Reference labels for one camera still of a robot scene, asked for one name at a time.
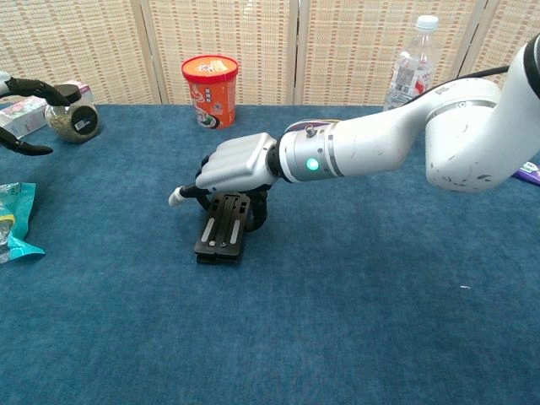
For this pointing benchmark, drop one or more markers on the clear plastic water bottle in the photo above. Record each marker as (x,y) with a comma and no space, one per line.
(415,63)

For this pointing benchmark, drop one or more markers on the floral print carton box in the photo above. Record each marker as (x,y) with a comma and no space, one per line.
(21,118)

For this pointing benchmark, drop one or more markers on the teal snack bag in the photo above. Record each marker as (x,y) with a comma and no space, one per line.
(14,211)

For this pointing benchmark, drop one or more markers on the black folding laptop stand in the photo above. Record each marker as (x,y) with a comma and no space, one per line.
(223,236)

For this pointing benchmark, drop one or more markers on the red instant noodle cup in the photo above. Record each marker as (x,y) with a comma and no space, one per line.
(208,76)

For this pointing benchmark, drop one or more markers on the woven bamboo screen panel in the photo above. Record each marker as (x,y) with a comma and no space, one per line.
(97,42)
(346,46)
(219,29)
(498,34)

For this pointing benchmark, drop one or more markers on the glass jar with black lid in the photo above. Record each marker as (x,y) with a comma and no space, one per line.
(67,124)

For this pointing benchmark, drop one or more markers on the purple white toothpaste tube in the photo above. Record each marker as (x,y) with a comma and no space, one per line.
(529,173)

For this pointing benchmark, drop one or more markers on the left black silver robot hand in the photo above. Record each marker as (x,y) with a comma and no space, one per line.
(29,86)

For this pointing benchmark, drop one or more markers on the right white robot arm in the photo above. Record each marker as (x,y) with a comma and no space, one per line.
(379,139)

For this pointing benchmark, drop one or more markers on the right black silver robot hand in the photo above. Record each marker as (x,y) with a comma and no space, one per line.
(236,162)

